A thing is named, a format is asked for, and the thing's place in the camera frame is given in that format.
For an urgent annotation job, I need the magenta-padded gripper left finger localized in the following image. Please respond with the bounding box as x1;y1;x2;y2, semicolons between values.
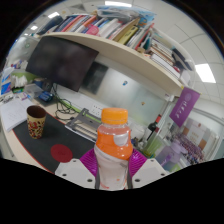
54;148;100;190

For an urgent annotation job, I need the orange-capped drink bottle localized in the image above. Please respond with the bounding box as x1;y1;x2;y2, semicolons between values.
93;107;134;192

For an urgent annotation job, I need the white paper stack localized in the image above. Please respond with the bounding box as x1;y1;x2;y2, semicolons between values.
0;96;35;133

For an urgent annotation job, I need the black red-edged desk mat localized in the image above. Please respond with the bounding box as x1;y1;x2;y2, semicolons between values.
12;111;98;174

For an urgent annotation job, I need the grey metal laptop stand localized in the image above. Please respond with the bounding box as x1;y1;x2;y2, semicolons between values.
64;107;103;143

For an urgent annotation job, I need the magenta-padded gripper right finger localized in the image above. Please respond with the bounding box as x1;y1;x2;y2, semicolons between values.
127;148;169;191

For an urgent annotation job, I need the purple translucent water bottle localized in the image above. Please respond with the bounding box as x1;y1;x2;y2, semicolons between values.
155;138;188;168

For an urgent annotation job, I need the small blue box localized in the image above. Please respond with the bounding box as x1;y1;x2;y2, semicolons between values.
37;90;54;103

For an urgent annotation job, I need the flat round red coaster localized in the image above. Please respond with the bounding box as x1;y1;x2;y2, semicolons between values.
50;143;74;164

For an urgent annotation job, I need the purple hanging banner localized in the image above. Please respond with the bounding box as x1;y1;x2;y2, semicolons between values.
169;87;201;128

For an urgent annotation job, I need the blue and white carton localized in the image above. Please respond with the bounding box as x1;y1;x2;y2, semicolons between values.
0;66;15;97

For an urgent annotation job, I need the clear plastic box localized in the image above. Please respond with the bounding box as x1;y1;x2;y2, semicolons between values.
24;83;44;100

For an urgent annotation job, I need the black computer monitor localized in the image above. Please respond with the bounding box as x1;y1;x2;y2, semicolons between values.
25;35;100;93

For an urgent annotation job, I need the floral paper cup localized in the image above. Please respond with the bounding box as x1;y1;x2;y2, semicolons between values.
26;105;48;140

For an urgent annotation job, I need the green tissue box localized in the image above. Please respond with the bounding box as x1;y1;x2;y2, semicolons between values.
10;74;29;95

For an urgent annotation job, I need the dark wine bottle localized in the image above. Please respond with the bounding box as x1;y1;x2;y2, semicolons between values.
146;114;163;142

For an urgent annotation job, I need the black cable bundle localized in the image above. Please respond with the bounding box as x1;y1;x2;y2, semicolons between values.
52;84;81;122

